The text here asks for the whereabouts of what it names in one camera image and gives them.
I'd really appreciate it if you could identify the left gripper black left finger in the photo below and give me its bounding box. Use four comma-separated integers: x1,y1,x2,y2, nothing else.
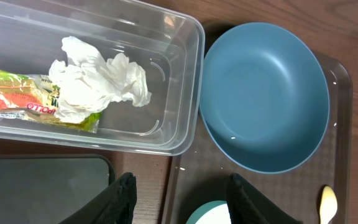
60,172,137,224

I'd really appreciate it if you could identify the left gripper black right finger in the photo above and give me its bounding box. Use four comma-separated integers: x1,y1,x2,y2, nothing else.
226,173,302,224

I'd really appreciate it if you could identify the clear plastic waste bin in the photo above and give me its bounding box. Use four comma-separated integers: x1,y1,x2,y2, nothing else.
0,1,205,156

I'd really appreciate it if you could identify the light blue bowl with rice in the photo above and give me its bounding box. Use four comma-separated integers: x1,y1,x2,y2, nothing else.
186,200,231,224

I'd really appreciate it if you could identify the dark brown serving tray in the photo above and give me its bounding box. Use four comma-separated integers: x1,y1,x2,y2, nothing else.
162,52,352,223

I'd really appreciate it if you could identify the pale yellow spoon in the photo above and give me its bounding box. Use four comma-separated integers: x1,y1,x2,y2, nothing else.
319,185,338,224

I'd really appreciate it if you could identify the dark blue plate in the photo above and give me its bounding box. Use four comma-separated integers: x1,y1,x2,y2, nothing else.
200,22,330,174

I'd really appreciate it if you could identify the crumpled white tissue in bin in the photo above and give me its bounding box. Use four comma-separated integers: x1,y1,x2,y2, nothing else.
48,36,152,123

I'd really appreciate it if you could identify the green yellow snack wrapper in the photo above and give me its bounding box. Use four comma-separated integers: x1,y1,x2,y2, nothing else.
0,70,101,133

